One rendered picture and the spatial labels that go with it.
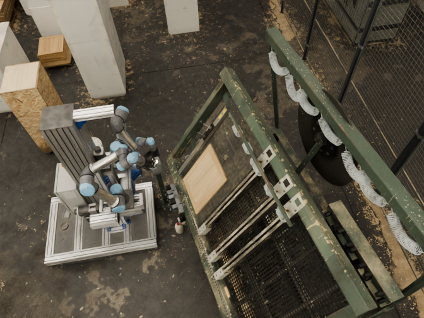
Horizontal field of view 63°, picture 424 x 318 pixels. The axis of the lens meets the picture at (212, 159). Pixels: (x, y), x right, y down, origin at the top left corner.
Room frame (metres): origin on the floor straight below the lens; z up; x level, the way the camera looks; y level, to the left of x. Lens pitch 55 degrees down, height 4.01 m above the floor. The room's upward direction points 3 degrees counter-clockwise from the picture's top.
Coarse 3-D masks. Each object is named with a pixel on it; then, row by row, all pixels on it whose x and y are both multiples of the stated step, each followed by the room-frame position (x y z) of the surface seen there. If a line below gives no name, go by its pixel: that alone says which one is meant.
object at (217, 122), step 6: (228, 108) 2.20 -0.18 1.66; (222, 114) 2.16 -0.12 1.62; (216, 120) 2.16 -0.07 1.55; (222, 120) 2.15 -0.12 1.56; (216, 126) 2.13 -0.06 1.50; (210, 132) 2.11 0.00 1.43; (198, 144) 2.11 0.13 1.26; (204, 144) 2.09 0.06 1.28; (198, 150) 2.07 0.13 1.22; (192, 156) 2.05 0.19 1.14; (186, 162) 2.05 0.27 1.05; (180, 168) 2.04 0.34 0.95; (186, 168) 2.02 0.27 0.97; (180, 174) 2.00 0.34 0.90
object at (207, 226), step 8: (264, 152) 1.54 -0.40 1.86; (272, 152) 1.50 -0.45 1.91; (264, 160) 1.48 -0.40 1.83; (264, 168) 1.47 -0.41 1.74; (248, 176) 1.49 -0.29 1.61; (256, 176) 1.45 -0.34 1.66; (240, 184) 1.47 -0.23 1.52; (248, 184) 1.43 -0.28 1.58; (232, 192) 1.45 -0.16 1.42; (240, 192) 1.41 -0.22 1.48; (232, 200) 1.39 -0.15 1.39; (224, 208) 1.37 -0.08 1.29; (216, 216) 1.35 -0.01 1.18; (208, 224) 1.33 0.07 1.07; (200, 232) 1.31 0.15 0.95
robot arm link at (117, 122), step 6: (114, 120) 2.13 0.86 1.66; (120, 120) 2.14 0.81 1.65; (114, 126) 2.09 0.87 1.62; (120, 126) 2.10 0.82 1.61; (120, 132) 2.13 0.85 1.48; (126, 132) 2.11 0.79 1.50; (126, 138) 2.08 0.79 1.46; (132, 144) 2.07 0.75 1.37; (138, 144) 2.13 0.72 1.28; (132, 150) 2.05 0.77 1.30; (138, 150) 2.07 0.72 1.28
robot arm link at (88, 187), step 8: (80, 176) 1.56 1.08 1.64; (88, 176) 1.55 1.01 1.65; (80, 184) 1.49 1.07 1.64; (88, 184) 1.47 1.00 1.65; (96, 184) 1.51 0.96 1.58; (80, 192) 1.43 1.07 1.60; (88, 192) 1.43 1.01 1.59; (96, 192) 1.46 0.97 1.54; (104, 192) 1.50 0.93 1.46; (104, 200) 1.47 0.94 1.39; (112, 200) 1.49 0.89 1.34; (120, 200) 1.52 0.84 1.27; (112, 208) 1.46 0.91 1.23; (120, 208) 1.46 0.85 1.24
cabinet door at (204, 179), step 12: (204, 156) 1.97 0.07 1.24; (216, 156) 1.88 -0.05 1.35; (192, 168) 1.96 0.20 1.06; (204, 168) 1.87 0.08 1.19; (216, 168) 1.78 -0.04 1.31; (192, 180) 1.85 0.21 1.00; (204, 180) 1.76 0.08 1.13; (216, 180) 1.68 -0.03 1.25; (192, 192) 1.74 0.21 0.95; (204, 192) 1.66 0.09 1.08; (192, 204) 1.63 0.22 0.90; (204, 204) 1.56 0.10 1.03
